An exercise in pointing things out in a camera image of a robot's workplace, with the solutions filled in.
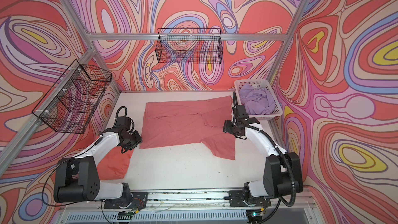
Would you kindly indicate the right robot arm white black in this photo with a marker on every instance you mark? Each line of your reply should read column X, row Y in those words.
column 282, row 176

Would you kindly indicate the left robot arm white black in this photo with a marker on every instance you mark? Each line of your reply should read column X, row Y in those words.
column 77, row 178

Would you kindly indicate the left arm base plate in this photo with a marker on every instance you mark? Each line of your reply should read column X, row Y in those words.
column 137, row 200

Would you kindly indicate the pink t shirt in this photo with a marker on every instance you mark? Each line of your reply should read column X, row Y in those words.
column 189, row 122

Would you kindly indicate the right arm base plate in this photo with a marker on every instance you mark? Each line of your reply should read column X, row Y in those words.
column 242, row 198

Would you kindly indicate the black wire basket left wall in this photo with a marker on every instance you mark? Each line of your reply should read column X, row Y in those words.
column 73, row 99

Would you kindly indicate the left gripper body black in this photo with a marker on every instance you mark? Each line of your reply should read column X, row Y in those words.
column 133, row 140

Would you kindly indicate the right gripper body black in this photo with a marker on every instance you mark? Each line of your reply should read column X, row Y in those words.
column 232, row 127

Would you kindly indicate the aluminium frame left post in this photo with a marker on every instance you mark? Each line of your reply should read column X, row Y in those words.
column 92, row 51

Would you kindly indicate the aluminium frame rail base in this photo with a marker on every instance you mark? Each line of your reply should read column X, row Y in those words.
column 194, row 206

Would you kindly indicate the aluminium frame post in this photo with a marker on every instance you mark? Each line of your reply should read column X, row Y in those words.
column 285, row 46
column 92, row 51

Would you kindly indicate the black wire basket wall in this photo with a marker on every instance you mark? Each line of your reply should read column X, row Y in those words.
column 189, row 45
column 73, row 99

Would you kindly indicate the aluminium frame right post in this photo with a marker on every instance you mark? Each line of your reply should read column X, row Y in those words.
column 285, row 46

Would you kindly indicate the lavender t shirt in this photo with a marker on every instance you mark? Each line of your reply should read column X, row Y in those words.
column 257, row 101

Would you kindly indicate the black wire basket back wall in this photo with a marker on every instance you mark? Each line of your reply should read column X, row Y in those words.
column 189, row 45

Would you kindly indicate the folded red t shirt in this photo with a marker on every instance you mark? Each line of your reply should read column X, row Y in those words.
column 114, row 165

